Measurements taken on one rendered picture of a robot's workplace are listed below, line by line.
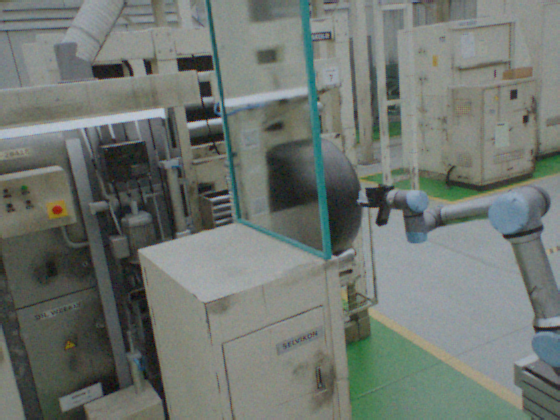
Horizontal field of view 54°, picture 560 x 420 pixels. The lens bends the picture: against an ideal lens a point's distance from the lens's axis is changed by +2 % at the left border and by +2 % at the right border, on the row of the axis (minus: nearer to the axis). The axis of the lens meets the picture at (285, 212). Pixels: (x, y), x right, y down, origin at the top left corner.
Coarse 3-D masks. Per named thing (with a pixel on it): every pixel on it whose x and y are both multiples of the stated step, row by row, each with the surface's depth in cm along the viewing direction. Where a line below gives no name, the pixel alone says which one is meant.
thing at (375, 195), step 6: (378, 186) 213; (384, 186) 206; (390, 186) 204; (366, 192) 211; (372, 192) 208; (378, 192) 207; (384, 192) 204; (372, 198) 208; (378, 198) 208; (384, 198) 203; (378, 204) 208; (384, 204) 203
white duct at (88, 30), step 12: (96, 0) 209; (108, 0) 210; (120, 0) 214; (84, 12) 209; (96, 12) 209; (108, 12) 211; (72, 24) 210; (84, 24) 208; (96, 24) 210; (108, 24) 214; (72, 36) 208; (84, 36) 208; (96, 36) 211; (84, 48) 209; (96, 48) 214
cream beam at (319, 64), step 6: (318, 60) 262; (324, 60) 264; (330, 60) 266; (336, 60) 268; (318, 66) 263; (324, 66) 264; (330, 66) 266; (336, 66) 268; (210, 72) 258; (318, 72) 263; (210, 78) 260; (318, 78) 264; (318, 84) 265; (330, 84) 268; (336, 84) 270; (216, 90) 259; (216, 96) 261; (216, 102) 260
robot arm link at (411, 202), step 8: (400, 192) 197; (408, 192) 193; (416, 192) 190; (400, 200) 195; (408, 200) 191; (416, 200) 189; (424, 200) 191; (400, 208) 197; (408, 208) 193; (416, 208) 190; (424, 208) 191
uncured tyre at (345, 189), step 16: (336, 160) 232; (336, 176) 228; (352, 176) 231; (336, 192) 226; (352, 192) 230; (336, 208) 226; (352, 208) 231; (336, 224) 228; (352, 224) 234; (336, 240) 234; (352, 240) 242
